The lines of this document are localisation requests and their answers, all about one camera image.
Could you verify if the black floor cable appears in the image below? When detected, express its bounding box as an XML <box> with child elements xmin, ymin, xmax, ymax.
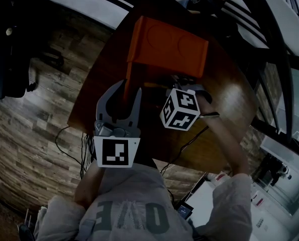
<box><xmin>54</xmin><ymin>125</ymin><xmax>96</xmax><ymax>182</ymax></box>

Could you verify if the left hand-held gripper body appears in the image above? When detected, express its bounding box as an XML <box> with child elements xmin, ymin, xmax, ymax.
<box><xmin>93</xmin><ymin>119</ymin><xmax>142</xmax><ymax>169</ymax></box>

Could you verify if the white side desk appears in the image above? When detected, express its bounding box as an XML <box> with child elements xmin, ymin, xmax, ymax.
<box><xmin>185</xmin><ymin>134</ymin><xmax>299</xmax><ymax>241</ymax></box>

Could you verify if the orange plastic tool box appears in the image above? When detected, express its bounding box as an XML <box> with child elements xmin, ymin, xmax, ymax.
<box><xmin>123</xmin><ymin>16</ymin><xmax>210</xmax><ymax>104</ymax></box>

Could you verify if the black camera device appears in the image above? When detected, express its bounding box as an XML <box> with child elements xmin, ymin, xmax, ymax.
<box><xmin>256</xmin><ymin>154</ymin><xmax>292</xmax><ymax>187</ymax></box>

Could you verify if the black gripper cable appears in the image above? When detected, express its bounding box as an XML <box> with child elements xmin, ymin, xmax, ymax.
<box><xmin>160</xmin><ymin>126</ymin><xmax>210</xmax><ymax>174</ymax></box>

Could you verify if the person's left forearm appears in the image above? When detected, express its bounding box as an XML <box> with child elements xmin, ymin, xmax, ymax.
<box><xmin>73</xmin><ymin>163</ymin><xmax>109</xmax><ymax>209</ymax></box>

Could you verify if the small black screen device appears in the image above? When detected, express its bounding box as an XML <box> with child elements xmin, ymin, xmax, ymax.
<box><xmin>176</xmin><ymin>201</ymin><xmax>194</xmax><ymax>220</ymax></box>

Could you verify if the person's right forearm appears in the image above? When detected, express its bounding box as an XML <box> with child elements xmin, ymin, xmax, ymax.
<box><xmin>199</xmin><ymin>100</ymin><xmax>252</xmax><ymax>179</ymax></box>

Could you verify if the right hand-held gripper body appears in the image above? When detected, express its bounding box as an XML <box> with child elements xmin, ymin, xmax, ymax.
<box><xmin>160</xmin><ymin>87</ymin><xmax>213</xmax><ymax>131</ymax></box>

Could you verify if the red and white packet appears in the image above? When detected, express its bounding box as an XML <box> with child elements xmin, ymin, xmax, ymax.
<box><xmin>250</xmin><ymin>191</ymin><xmax>266</xmax><ymax>207</ymax></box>

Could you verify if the person's light printed shirt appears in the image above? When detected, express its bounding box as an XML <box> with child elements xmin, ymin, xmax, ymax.
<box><xmin>35</xmin><ymin>163</ymin><xmax>253</xmax><ymax>241</ymax></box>

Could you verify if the person's black shoe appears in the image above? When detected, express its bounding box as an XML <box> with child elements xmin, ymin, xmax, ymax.
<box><xmin>18</xmin><ymin>223</ymin><xmax>36</xmax><ymax>241</ymax></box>

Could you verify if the black office chair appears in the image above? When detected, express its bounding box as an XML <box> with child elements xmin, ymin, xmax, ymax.
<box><xmin>0</xmin><ymin>0</ymin><xmax>64</xmax><ymax>100</ymax></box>

